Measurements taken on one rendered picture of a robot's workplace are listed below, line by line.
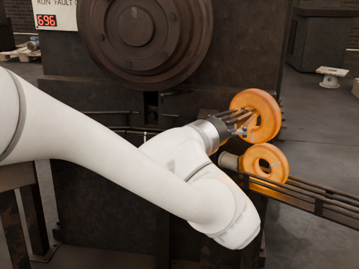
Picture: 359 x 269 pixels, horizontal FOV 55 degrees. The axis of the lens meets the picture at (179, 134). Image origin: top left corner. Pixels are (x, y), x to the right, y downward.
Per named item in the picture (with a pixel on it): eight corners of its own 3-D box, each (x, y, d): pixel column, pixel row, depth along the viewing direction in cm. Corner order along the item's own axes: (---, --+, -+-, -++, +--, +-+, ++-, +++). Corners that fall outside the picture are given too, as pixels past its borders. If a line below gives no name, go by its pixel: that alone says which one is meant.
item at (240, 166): (249, 177, 124) (249, 150, 120) (250, 178, 124) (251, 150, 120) (236, 186, 119) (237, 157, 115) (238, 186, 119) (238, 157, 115)
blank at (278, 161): (260, 190, 119) (255, 194, 117) (240, 150, 120) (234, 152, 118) (297, 181, 108) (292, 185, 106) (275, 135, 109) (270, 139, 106)
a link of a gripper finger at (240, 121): (223, 121, 86) (228, 123, 86) (250, 108, 93) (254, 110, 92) (223, 135, 88) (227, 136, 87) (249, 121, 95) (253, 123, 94)
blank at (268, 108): (233, 86, 101) (226, 89, 99) (281, 89, 91) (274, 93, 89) (237, 135, 107) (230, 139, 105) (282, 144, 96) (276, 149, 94)
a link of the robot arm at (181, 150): (169, 143, 86) (205, 182, 81) (118, 168, 76) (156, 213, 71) (184, 112, 78) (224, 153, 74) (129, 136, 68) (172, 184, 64)
